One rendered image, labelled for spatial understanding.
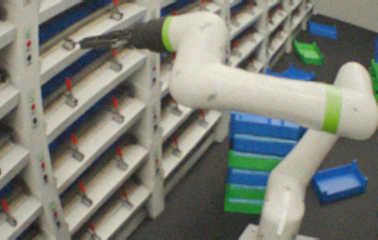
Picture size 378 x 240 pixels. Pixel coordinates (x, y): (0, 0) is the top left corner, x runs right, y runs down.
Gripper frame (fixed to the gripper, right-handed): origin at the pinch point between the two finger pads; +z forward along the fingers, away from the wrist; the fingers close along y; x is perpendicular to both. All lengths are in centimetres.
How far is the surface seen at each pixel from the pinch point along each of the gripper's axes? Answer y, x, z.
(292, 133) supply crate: 66, -61, -32
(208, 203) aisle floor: 63, -96, 10
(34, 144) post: -24.3, -20.0, 10.5
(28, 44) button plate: -23.3, 9.7, 4.0
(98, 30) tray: 14.9, -1.1, 8.4
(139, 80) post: 43, -30, 16
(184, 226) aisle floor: 44, -96, 12
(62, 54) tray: -4.7, -1.1, 8.3
